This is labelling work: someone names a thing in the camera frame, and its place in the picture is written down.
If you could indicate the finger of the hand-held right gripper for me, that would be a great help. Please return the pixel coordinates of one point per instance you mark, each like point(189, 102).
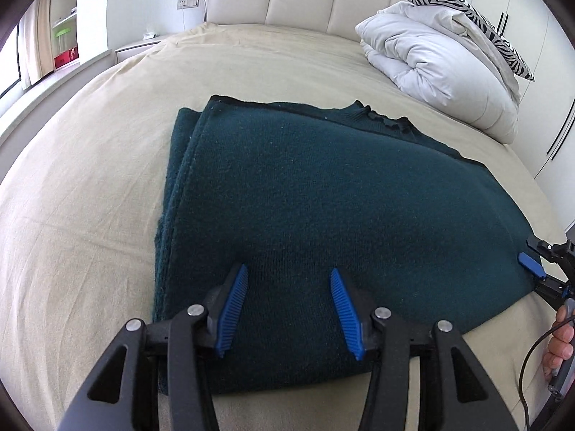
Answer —
point(532, 265)
point(550, 289)

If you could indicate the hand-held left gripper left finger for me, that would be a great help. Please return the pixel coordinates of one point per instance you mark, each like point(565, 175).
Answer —
point(231, 309)

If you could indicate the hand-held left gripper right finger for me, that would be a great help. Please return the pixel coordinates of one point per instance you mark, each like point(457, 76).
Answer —
point(346, 314)

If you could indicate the dark green knit sweater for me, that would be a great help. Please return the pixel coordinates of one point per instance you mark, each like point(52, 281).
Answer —
point(314, 197)

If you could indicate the person's right hand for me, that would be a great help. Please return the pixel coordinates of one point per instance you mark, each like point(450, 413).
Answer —
point(561, 341)

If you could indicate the bed with beige sheet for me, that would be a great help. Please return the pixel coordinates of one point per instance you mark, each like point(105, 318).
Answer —
point(90, 188)

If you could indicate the folded white duvet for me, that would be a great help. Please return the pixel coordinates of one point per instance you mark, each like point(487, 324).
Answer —
point(440, 67)

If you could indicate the white wardrobe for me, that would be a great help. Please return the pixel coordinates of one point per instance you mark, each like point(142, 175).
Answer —
point(539, 31)

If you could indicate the zebra print pillow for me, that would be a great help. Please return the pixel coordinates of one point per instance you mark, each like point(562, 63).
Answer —
point(476, 13)

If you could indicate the white window ledge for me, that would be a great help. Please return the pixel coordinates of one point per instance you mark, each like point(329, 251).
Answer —
point(58, 94)

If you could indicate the white nightstand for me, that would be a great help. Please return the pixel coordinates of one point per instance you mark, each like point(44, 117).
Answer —
point(137, 47)

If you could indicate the small white tissue box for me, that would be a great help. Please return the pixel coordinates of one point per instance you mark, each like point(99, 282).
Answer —
point(148, 35)

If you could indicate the red box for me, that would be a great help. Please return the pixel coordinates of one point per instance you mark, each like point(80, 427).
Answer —
point(66, 59)

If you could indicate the green plastic item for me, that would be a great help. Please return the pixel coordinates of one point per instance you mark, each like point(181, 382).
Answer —
point(63, 33)

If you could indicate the beige curtain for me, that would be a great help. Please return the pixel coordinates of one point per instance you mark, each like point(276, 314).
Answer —
point(38, 40)

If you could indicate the wall socket panel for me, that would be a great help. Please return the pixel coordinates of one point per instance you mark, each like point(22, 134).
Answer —
point(187, 3)

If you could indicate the white wall shelf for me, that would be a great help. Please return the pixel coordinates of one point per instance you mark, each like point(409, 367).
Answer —
point(65, 9)

